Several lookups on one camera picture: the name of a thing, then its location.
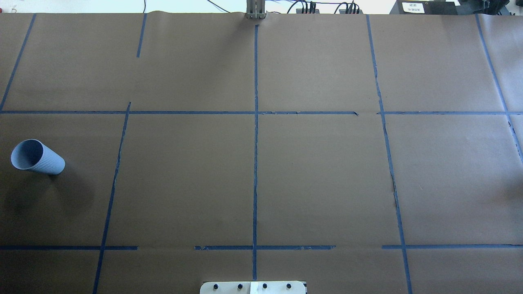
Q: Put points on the blue ribbed cup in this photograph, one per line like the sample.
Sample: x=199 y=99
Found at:
x=32 y=155

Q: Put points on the black power box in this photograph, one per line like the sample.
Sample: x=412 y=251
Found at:
x=425 y=7

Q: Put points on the aluminium frame post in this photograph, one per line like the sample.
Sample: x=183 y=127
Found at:
x=255 y=9

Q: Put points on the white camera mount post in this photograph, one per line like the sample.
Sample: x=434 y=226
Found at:
x=254 y=287

